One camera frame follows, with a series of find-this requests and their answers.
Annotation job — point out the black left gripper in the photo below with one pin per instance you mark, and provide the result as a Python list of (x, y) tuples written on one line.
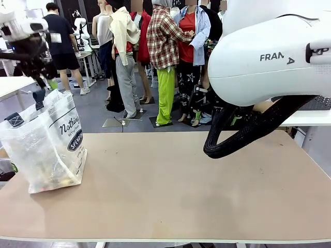
[(31, 56)]

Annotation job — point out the person in dark T-shirt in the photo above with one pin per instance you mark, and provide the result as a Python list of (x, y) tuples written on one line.
[(59, 36)]

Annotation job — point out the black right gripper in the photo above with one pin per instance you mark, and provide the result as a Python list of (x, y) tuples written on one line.
[(214, 99)]

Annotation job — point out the mannequin in cream jacket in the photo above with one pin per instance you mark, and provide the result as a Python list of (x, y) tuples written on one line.
[(124, 77)]

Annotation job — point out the clear printed shopping bag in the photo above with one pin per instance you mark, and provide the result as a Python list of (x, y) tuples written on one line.
[(38, 155)]

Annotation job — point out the mannequin in red jacket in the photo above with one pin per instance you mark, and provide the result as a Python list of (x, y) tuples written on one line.
[(144, 38)]

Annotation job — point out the cardboard box with green print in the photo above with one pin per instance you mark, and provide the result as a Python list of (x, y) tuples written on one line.
[(14, 167)]

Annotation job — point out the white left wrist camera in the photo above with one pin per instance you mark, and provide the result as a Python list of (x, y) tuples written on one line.
[(55, 37)]

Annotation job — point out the white board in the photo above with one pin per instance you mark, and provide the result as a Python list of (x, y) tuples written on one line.
[(36, 15)]

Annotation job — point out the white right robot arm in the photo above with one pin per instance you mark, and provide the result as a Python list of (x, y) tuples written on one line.
[(258, 64)]

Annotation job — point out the mannequin in white tank top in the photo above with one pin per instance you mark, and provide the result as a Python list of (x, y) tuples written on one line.
[(103, 31)]

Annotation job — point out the grey mannequin floor plate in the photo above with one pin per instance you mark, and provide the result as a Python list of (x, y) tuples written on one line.
[(154, 124), (111, 122), (187, 123), (151, 100), (141, 113)]

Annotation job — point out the mannequin in red top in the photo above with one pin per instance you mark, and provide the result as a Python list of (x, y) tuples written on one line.
[(186, 51)]

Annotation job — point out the white side table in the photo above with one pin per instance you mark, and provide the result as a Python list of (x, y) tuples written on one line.
[(310, 117), (10, 85)]

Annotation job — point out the mannequin in black jacket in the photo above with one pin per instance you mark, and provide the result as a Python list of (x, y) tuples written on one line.
[(214, 23)]

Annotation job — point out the background work desk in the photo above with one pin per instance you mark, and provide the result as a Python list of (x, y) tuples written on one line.
[(89, 55)]

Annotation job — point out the mannequin in plaid shirt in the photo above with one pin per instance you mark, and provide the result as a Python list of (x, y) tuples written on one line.
[(165, 41)]

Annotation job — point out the black cloth heap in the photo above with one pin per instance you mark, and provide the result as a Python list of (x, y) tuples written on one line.
[(115, 100)]

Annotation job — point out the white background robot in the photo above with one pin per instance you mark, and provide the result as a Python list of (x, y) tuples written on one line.
[(81, 25)]

